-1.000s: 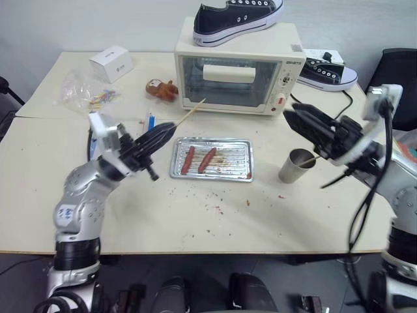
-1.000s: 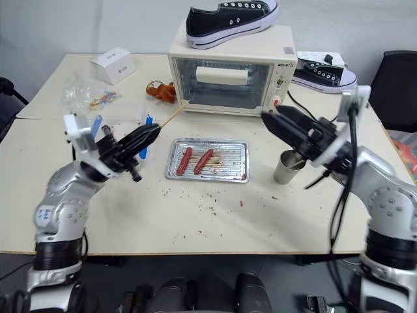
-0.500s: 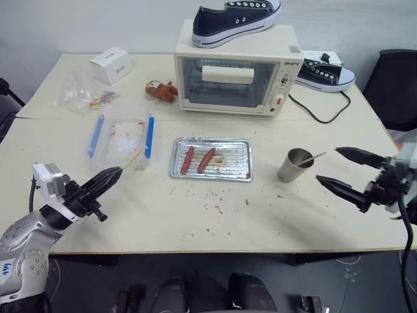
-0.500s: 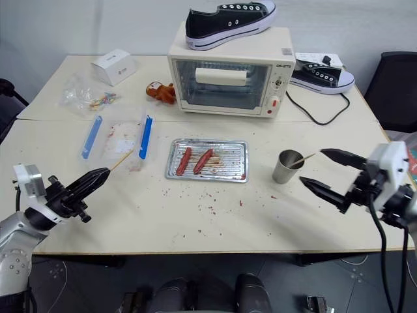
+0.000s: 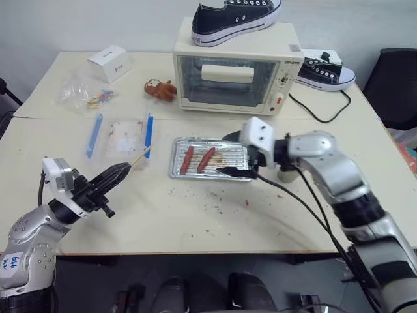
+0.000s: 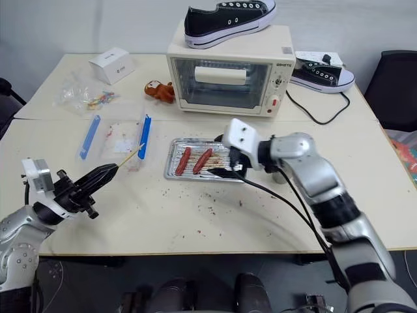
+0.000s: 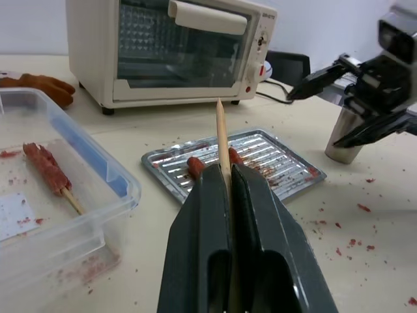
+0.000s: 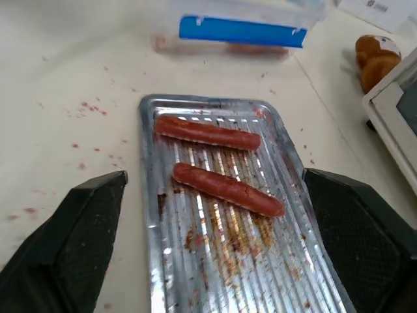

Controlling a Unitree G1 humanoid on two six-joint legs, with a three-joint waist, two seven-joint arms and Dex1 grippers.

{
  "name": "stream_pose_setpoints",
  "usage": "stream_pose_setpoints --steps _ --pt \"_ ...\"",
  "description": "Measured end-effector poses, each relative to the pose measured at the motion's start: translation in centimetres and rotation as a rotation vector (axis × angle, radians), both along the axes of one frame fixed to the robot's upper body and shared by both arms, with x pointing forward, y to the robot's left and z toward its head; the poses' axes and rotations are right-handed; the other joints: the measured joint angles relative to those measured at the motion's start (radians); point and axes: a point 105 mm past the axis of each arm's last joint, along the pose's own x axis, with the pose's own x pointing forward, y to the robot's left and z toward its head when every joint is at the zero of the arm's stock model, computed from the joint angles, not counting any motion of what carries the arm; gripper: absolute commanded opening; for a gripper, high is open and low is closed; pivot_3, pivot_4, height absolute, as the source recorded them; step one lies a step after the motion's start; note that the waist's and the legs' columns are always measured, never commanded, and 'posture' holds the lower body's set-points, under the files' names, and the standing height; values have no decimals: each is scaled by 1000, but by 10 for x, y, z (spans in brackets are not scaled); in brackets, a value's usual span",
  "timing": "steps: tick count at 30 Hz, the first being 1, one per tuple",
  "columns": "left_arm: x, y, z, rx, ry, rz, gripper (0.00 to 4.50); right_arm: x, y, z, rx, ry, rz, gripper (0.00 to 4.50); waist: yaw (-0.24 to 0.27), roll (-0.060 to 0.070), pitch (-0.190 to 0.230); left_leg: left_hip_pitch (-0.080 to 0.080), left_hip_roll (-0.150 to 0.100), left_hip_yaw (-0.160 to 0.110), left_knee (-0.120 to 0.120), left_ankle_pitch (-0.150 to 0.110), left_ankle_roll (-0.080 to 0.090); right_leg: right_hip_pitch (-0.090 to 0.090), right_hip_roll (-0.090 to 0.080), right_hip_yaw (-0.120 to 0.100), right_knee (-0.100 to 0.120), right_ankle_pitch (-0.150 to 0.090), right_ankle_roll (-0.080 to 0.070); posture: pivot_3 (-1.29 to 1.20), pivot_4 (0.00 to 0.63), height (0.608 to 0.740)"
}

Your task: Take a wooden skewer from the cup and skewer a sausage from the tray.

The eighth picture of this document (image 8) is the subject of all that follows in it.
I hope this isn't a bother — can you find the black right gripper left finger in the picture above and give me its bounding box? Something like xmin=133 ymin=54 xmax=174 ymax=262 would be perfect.
xmin=0 ymin=170 xmax=129 ymax=313

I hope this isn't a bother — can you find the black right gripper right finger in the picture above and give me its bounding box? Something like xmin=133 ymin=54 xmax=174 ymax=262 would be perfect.
xmin=302 ymin=168 xmax=417 ymax=313

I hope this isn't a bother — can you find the ribbed silver metal tray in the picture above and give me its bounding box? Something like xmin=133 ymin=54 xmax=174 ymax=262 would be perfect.
xmin=139 ymin=94 xmax=357 ymax=313

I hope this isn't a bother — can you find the red grilled sausage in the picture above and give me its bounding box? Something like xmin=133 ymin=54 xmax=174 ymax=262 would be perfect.
xmin=171 ymin=162 xmax=285 ymax=218
xmin=154 ymin=115 xmax=262 ymax=151

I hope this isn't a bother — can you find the white toaster oven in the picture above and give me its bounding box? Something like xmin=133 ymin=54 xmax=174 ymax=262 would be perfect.
xmin=362 ymin=47 xmax=417 ymax=187

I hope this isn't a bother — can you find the brown plush toy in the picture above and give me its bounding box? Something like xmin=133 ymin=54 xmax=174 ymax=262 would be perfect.
xmin=354 ymin=34 xmax=402 ymax=95

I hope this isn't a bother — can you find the white paper card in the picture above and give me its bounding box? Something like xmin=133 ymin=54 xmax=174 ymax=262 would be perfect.
xmin=335 ymin=0 xmax=417 ymax=34

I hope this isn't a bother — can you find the clear box with blue lid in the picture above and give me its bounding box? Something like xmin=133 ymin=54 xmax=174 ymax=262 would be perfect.
xmin=178 ymin=0 xmax=328 ymax=50

